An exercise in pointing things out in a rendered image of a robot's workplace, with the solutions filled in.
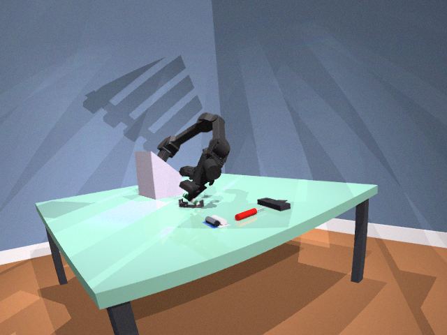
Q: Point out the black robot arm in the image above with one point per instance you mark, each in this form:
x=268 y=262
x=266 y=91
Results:
x=212 y=158

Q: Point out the green cylindrical battery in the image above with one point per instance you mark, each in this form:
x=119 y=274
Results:
x=185 y=195

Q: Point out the red-handled screwdriver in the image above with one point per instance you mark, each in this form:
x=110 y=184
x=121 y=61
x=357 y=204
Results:
x=247 y=213

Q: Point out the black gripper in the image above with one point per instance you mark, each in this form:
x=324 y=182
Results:
x=197 y=185

